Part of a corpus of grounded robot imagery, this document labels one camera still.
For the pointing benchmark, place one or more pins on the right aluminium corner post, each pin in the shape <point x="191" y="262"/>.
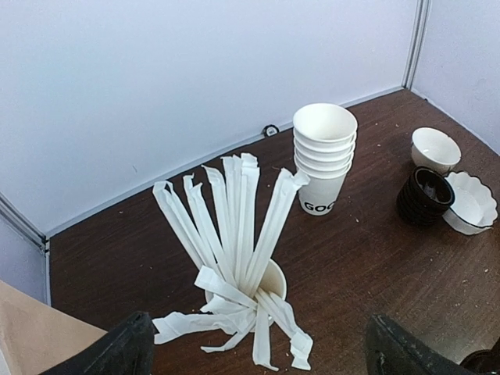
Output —
<point x="416" y="43"/>

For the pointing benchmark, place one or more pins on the aluminium corner post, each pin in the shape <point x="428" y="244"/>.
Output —
<point x="416" y="43"/>
<point x="25" y="254"/>

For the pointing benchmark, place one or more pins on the bundle of wrapped white straws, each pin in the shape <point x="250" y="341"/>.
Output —
<point x="232" y="260"/>

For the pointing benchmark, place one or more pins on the black lid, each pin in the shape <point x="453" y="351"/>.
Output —
<point x="483" y="361"/>

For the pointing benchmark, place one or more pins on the stack of white paper cups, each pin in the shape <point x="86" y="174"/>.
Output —
<point x="324" y="137"/>

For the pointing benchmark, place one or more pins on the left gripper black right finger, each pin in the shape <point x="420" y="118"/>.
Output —
<point x="390" y="349"/>

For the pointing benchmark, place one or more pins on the stack of black cup lids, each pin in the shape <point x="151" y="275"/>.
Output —
<point x="424" y="198"/>

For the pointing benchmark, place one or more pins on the left aluminium corner post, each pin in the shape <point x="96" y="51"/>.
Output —
<point x="25" y="254"/>

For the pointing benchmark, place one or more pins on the plain white round bowl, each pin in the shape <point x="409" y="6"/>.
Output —
<point x="435" y="150"/>

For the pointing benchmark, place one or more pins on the brown paper takeout bag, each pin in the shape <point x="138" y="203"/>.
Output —
<point x="35" y="337"/>

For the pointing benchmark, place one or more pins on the white scalloped bowl black rim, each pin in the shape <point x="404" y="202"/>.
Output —
<point x="474" y="209"/>

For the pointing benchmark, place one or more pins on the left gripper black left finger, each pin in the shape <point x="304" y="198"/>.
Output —
<point x="125" y="349"/>

